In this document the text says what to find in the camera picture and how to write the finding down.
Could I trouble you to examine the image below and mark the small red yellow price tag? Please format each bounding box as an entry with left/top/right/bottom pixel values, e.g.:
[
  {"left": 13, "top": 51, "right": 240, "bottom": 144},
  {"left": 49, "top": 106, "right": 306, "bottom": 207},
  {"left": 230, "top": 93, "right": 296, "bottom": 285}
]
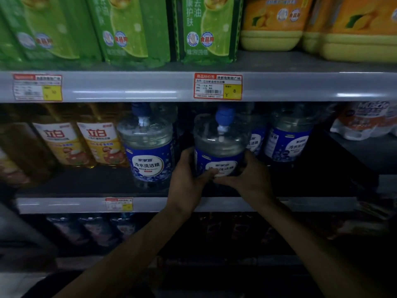
[{"left": 105, "top": 197, "right": 134, "bottom": 212}]

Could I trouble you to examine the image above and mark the person's left forearm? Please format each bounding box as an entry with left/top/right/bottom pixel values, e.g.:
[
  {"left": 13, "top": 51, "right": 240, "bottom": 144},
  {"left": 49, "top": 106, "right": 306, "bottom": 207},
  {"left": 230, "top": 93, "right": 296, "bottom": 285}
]
[{"left": 53, "top": 202, "right": 194, "bottom": 298}]

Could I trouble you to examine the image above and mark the dark amber detergent bottle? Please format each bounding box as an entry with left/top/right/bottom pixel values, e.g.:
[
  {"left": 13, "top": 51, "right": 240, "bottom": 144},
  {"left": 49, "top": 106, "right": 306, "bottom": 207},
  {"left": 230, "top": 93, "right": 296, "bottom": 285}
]
[{"left": 0, "top": 120, "right": 57, "bottom": 187}]

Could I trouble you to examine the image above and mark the red and yellow price tag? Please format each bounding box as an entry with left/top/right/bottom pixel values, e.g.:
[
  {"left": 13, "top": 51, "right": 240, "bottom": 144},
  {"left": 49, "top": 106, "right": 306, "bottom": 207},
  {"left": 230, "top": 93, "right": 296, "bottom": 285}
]
[
  {"left": 194, "top": 73, "right": 243, "bottom": 101},
  {"left": 12, "top": 74, "right": 63, "bottom": 102}
]

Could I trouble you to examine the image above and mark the person's right hand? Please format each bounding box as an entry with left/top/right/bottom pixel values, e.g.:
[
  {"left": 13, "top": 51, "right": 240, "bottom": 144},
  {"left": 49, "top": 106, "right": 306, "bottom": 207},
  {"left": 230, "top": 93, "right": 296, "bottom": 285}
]
[{"left": 213, "top": 150, "right": 275, "bottom": 212}]

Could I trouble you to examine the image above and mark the white and orange refill pouch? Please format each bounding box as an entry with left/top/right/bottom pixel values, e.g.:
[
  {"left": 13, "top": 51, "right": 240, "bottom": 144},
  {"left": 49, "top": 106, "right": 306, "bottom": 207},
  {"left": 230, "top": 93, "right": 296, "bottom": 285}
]
[{"left": 330, "top": 101, "right": 397, "bottom": 141}]

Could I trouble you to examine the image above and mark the person's left hand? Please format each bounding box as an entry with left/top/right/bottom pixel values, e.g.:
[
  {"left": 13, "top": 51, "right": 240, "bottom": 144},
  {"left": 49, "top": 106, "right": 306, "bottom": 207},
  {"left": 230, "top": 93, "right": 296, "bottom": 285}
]
[{"left": 166, "top": 147, "right": 219, "bottom": 215}]

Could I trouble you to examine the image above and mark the yellow detergent jug orange label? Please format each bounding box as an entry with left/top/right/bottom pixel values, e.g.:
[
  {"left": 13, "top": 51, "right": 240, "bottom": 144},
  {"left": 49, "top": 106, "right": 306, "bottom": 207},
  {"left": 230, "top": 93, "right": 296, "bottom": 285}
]
[
  {"left": 302, "top": 0, "right": 397, "bottom": 63},
  {"left": 240, "top": 0, "right": 314, "bottom": 52}
]

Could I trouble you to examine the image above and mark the amber detergent bottle white label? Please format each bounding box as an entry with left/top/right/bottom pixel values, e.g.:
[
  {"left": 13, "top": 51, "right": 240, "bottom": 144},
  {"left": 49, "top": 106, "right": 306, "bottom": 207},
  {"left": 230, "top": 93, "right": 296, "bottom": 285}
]
[
  {"left": 77, "top": 104, "right": 129, "bottom": 168},
  {"left": 32, "top": 104, "right": 94, "bottom": 168}
]

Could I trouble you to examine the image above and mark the person's right forearm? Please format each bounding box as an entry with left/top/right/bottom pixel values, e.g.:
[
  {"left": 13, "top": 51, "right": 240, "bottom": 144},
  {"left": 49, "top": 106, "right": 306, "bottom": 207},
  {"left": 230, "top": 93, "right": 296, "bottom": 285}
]
[{"left": 253, "top": 198, "right": 390, "bottom": 298}]

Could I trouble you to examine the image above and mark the dark bottle pale label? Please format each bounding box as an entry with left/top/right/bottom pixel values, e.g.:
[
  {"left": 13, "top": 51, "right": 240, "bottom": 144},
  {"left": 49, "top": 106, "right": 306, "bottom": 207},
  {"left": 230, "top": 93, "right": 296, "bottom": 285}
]
[
  {"left": 79, "top": 215, "right": 120, "bottom": 248},
  {"left": 110, "top": 213, "right": 138, "bottom": 241},
  {"left": 47, "top": 215, "right": 91, "bottom": 246}
]

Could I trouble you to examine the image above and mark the grey metal shelf rail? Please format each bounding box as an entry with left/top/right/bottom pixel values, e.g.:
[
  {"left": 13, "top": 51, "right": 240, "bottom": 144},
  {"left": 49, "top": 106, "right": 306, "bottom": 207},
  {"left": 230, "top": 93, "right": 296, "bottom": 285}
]
[
  {"left": 0, "top": 71, "right": 397, "bottom": 103},
  {"left": 55, "top": 255, "right": 305, "bottom": 268}
]

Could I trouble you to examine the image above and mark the green detergent bottle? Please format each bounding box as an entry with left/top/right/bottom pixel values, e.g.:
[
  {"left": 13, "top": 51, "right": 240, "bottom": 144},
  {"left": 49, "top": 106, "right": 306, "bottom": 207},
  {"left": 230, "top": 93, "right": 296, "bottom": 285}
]
[
  {"left": 0, "top": 0, "right": 103, "bottom": 65},
  {"left": 85, "top": 0, "right": 172, "bottom": 68},
  {"left": 172, "top": 0, "right": 244, "bottom": 64}
]

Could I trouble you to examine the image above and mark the clear pump bottle blue label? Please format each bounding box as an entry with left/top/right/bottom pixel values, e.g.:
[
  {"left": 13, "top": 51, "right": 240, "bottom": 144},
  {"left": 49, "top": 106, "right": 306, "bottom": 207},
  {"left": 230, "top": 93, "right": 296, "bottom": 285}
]
[
  {"left": 264, "top": 102, "right": 317, "bottom": 165},
  {"left": 246, "top": 102, "right": 271, "bottom": 156},
  {"left": 117, "top": 103, "right": 175, "bottom": 192},
  {"left": 193, "top": 104, "right": 252, "bottom": 181}
]

